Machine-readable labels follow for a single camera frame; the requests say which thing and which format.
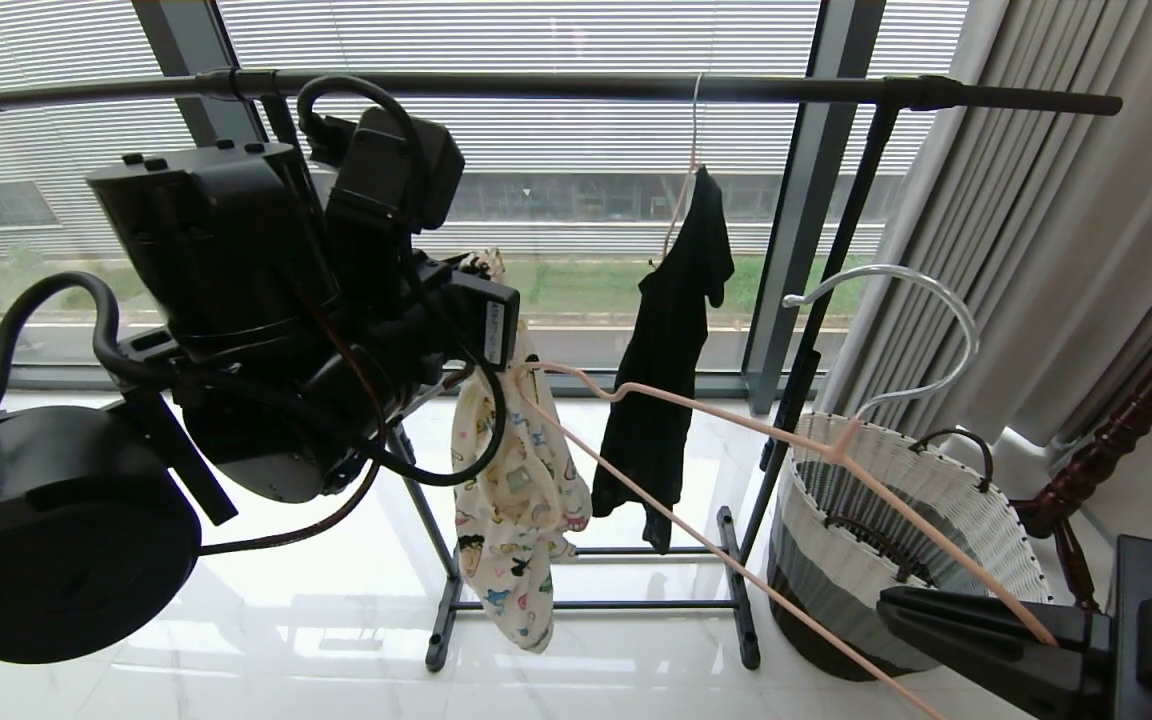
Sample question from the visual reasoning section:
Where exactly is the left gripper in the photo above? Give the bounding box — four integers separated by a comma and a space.
366, 262, 522, 401

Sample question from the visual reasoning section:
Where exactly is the cream printed garment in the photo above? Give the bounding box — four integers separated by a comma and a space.
449, 248, 594, 654

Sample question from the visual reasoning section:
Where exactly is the black garment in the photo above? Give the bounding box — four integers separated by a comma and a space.
591, 165, 737, 554

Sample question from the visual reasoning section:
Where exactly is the pink clothes hanger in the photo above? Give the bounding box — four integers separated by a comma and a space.
648, 72, 709, 269
521, 265, 1062, 720

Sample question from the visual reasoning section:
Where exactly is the white laundry basket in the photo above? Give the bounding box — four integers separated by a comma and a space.
766, 412, 1052, 683

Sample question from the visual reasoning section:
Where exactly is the black clothes rack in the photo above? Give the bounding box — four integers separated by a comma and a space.
0, 68, 1125, 673

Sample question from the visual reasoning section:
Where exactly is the dark brown wooden coat stand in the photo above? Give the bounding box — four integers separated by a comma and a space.
1011, 290, 1152, 613

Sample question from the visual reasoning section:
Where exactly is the beige curtain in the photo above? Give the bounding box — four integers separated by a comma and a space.
816, 0, 1152, 446

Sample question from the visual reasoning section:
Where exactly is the black cable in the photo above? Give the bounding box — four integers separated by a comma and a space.
296, 75, 509, 489
0, 272, 182, 446

